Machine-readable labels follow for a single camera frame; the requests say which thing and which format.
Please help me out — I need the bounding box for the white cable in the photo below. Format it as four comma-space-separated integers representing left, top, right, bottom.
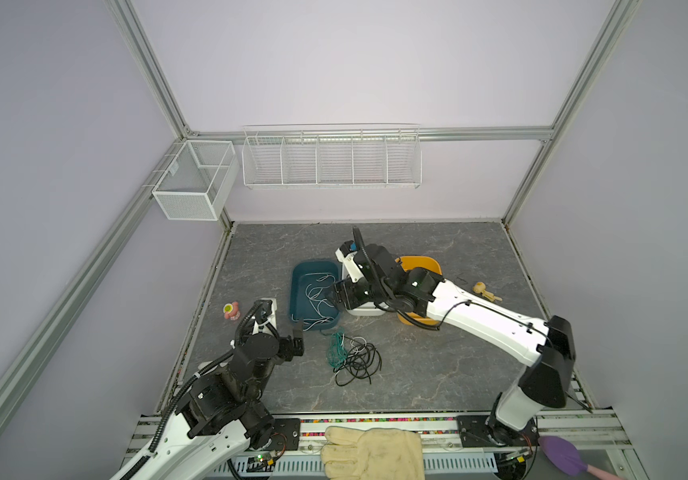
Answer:
301, 281, 340, 331
304, 271, 339, 310

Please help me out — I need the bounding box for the cable pile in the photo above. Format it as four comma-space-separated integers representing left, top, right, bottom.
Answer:
327, 331, 384, 388

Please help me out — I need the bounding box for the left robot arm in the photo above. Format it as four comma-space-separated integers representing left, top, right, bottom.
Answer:
114, 298, 304, 479

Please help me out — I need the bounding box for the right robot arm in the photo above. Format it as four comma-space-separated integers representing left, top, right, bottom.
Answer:
329, 228, 576, 446

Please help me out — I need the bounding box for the white plastic bin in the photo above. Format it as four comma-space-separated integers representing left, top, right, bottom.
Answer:
341, 262, 385, 317

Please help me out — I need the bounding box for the teal plastic bin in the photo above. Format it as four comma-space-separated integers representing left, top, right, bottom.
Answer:
289, 260, 340, 332

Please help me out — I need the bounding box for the pink toy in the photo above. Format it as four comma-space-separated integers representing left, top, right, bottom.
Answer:
222, 302, 241, 321

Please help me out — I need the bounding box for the yellow plastic bin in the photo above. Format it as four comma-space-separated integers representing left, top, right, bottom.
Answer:
397, 256, 442, 327

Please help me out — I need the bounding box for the yellow wooden toy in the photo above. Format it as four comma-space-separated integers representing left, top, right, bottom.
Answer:
473, 282, 502, 303

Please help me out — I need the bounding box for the beige leather glove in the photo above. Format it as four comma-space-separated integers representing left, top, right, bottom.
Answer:
320, 427, 425, 479

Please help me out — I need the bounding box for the small white mesh basket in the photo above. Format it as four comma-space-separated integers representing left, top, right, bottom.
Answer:
152, 140, 239, 221

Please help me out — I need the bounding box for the purple brush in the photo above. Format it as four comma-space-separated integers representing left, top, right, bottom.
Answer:
539, 436, 622, 480

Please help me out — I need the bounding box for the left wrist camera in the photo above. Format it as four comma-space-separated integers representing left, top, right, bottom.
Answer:
251, 298, 279, 336

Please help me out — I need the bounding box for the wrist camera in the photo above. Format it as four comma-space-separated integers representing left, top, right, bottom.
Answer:
335, 240, 363, 283
251, 298, 279, 336

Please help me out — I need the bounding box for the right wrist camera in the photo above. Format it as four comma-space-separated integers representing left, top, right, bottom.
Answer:
335, 240, 363, 283

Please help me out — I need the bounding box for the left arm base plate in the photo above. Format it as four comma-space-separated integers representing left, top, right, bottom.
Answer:
249, 417, 301, 451

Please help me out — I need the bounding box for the long white wire basket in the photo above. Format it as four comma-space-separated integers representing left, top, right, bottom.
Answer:
242, 124, 423, 189

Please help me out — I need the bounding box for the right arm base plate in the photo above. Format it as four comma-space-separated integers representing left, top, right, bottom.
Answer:
456, 414, 532, 448

